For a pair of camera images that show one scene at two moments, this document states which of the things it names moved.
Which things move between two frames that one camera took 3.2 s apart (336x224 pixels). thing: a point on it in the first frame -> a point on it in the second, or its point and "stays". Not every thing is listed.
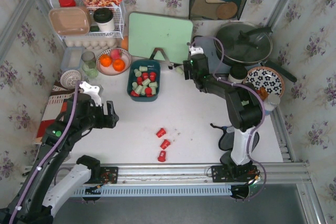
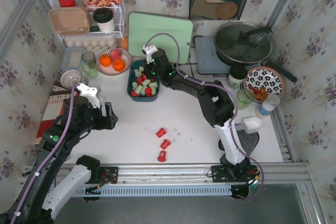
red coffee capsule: [139, 81] stays
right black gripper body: [189, 69] -> [150, 67]
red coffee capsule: [148, 91] stays
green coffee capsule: [134, 85] stays
